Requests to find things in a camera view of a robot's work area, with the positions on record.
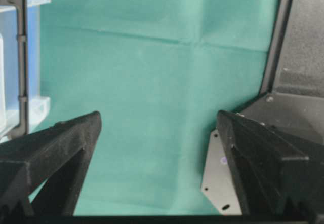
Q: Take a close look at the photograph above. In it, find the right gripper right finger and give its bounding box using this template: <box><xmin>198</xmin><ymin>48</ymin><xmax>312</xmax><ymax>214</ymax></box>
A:
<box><xmin>217</xmin><ymin>110</ymin><xmax>323</xmax><ymax>216</ymax></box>

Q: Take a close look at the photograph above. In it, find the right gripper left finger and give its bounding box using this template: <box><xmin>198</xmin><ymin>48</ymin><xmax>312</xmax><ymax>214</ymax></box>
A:
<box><xmin>1</xmin><ymin>111</ymin><xmax>102</xmax><ymax>216</ymax></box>

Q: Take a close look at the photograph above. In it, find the clear plastic storage case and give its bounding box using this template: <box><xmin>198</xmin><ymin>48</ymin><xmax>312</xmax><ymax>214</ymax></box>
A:
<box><xmin>1</xmin><ymin>0</ymin><xmax>51</xmax><ymax>142</ymax></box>

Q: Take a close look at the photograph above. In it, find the green table cloth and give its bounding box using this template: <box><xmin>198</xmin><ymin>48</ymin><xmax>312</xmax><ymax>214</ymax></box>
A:
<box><xmin>39</xmin><ymin>0</ymin><xmax>278</xmax><ymax>215</ymax></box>

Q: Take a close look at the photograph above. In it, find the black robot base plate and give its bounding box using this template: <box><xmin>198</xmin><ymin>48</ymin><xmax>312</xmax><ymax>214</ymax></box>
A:
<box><xmin>201</xmin><ymin>0</ymin><xmax>323</xmax><ymax>215</ymax></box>

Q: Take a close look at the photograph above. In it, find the black case handle clip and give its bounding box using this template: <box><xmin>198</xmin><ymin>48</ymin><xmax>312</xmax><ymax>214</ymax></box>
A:
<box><xmin>1</xmin><ymin>0</ymin><xmax>29</xmax><ymax>139</ymax></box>

